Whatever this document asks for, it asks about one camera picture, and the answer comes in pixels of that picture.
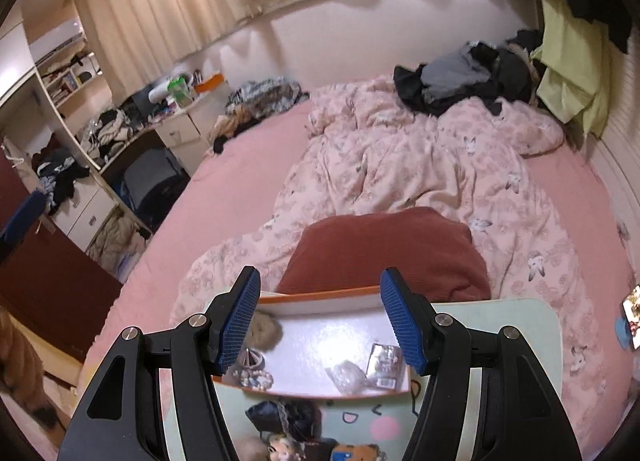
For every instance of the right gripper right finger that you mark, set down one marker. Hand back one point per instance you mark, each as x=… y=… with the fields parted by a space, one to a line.
x=412 y=318

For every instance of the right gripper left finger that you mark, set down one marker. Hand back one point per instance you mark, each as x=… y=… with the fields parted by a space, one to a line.
x=229 y=315

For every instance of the beige fluffy pompom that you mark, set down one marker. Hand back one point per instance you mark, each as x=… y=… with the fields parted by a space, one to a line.
x=264 y=332

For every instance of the silver trinket in box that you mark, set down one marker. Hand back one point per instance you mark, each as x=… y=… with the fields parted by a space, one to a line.
x=249 y=371

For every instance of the small packaged item in box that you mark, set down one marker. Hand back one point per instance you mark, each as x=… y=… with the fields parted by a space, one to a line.
x=385 y=367

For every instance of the dark red pillow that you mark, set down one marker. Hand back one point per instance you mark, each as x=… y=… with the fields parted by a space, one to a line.
x=435 y=255

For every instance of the orange storage box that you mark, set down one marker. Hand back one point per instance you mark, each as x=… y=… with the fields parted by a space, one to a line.
x=320 y=332

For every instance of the black cloth bundle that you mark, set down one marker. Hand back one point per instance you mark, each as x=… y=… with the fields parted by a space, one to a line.
x=299 y=419

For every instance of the plush doll with clothes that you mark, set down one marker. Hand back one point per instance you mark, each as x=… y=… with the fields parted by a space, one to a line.
x=278 y=447

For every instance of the pink bed sheet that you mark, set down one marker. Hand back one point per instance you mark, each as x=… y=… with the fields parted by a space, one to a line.
x=230 y=194

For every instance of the pink floral duvet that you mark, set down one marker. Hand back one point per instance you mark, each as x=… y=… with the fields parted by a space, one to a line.
x=368 y=154

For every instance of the white bedside drawer cabinet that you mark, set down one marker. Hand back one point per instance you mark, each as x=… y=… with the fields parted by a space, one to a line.
x=185 y=133

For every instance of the smartphone with lit screen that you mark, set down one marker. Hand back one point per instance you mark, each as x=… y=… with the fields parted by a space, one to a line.
x=631 y=313

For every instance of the patterned clothes pile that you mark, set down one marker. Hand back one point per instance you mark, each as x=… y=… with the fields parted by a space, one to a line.
x=253 y=103

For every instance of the green lidded cup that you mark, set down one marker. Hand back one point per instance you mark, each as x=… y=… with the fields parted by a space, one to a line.
x=180 y=89

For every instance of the dark clothes pile on bed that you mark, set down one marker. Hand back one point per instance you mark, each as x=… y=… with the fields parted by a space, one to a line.
x=491 y=73

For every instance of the light green hanging garment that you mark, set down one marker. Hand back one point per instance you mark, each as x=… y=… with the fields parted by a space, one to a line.
x=576 y=85

